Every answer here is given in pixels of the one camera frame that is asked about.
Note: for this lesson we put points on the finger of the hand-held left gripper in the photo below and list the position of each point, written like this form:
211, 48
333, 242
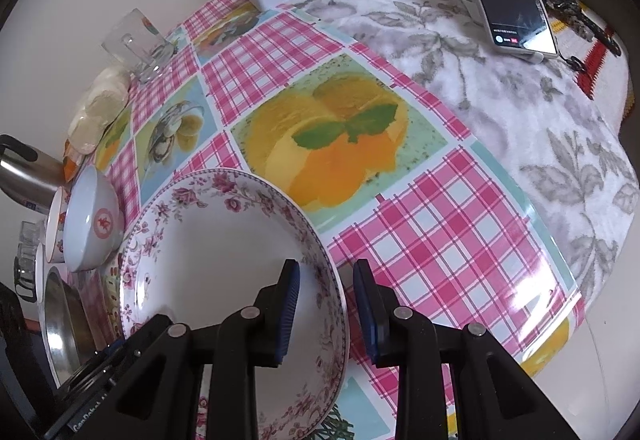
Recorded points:
114, 348

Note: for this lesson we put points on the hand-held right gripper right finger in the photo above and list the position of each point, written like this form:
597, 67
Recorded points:
362, 315

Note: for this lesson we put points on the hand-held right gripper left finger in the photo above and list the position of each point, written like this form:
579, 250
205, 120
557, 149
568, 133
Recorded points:
290, 315

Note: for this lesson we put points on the stainless steel plate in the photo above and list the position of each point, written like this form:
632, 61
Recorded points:
60, 325

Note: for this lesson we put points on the floral rim round plate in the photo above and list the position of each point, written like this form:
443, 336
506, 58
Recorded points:
210, 260

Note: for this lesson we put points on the plain white cup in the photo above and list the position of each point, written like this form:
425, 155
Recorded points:
40, 270

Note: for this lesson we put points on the pink plaid tablecloth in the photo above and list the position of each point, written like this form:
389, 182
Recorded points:
425, 230

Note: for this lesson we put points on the light blue bowl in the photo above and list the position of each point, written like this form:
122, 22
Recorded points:
92, 220

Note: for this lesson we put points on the strawberry print bowl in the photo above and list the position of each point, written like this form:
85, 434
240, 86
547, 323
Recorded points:
55, 230

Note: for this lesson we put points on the ribbed glass tumbler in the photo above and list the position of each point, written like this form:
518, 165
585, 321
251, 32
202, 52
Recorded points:
31, 235

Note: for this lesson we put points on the orange snack packet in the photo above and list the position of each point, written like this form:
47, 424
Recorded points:
71, 165

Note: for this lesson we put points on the stainless steel thermos jug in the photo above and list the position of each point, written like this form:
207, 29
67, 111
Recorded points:
25, 175

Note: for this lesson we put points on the grey floral table cloth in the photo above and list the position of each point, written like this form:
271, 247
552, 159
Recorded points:
500, 120

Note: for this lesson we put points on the clear glass mug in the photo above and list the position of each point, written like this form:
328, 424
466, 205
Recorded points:
132, 40

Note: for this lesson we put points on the white and red crochet mat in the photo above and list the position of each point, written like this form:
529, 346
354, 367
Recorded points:
607, 75

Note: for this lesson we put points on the bunch of keys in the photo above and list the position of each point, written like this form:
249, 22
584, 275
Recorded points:
590, 25

